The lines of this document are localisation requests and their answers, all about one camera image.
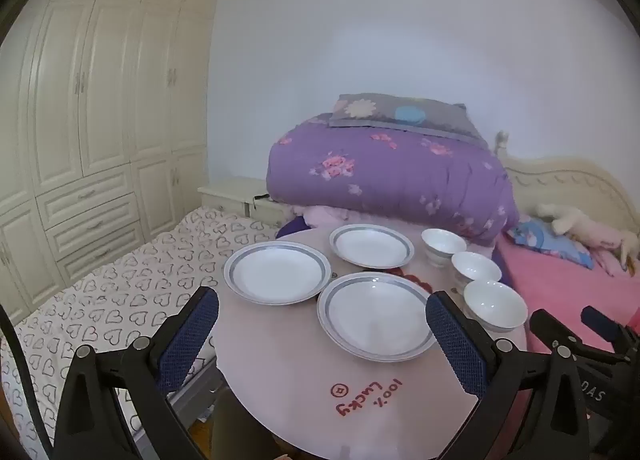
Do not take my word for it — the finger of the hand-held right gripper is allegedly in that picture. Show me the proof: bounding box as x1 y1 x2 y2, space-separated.
530 309 585 356
581 306 640 362

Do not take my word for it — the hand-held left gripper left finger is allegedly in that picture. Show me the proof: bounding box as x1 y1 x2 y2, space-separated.
52 285 221 460

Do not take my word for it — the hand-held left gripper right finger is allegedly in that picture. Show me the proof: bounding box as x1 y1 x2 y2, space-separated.
425 290 597 460

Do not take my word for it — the white porcelain bowl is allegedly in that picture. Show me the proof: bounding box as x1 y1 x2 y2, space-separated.
451 251 502 296
420 228 467 268
463 279 529 333

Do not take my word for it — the white plate with grey rim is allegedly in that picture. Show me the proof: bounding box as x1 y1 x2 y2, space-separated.
317 271 441 362
223 241 332 306
328 224 415 269

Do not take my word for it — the pink blanket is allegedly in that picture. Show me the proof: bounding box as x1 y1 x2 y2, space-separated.
495 233 640 441

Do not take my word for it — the blue printed pillow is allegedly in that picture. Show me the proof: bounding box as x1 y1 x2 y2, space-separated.
507 217 596 270

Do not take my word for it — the cream plush toy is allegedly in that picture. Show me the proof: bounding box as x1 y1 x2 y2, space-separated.
537 203 640 271

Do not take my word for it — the cream carved headboard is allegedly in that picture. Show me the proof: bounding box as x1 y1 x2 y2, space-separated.
492 130 640 241

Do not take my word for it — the cream nightstand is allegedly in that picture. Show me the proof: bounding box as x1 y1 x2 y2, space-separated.
197 177 296 228

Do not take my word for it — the purple floral quilt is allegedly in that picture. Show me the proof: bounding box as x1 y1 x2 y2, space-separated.
266 113 521 246

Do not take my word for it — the light pink quilt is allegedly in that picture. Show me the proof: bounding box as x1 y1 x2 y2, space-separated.
300 207 353 230

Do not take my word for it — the grey floral pillow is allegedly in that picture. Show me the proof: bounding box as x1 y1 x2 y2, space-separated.
328 93 488 143

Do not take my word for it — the cream panelled wardrobe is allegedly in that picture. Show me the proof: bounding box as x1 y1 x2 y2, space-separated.
0 0 223 326

